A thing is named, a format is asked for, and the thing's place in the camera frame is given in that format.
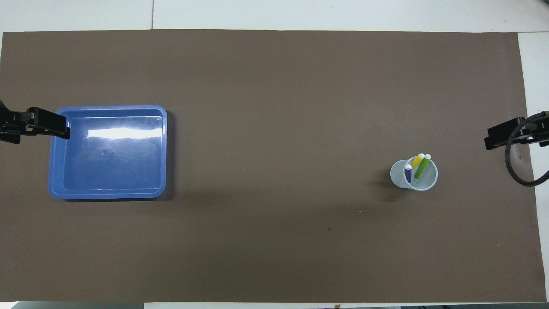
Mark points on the yellow pen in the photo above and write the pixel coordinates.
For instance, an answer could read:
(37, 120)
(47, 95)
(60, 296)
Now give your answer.
(417, 160)

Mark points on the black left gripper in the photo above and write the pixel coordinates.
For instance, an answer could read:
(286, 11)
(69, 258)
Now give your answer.
(8, 120)

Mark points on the green pen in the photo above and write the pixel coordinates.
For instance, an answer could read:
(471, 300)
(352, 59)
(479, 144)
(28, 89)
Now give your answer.
(421, 168)

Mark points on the purple pen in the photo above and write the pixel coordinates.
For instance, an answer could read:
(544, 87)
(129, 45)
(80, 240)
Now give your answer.
(408, 173)

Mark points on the brown table mat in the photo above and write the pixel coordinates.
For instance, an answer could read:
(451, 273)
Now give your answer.
(274, 86)

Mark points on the clear plastic cup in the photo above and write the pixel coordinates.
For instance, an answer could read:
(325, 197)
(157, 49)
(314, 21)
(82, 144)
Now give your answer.
(396, 176)

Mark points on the blue plastic tray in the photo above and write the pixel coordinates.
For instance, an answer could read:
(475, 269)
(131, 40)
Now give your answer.
(107, 171)

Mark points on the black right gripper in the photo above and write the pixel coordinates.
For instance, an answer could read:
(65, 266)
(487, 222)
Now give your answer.
(541, 126)

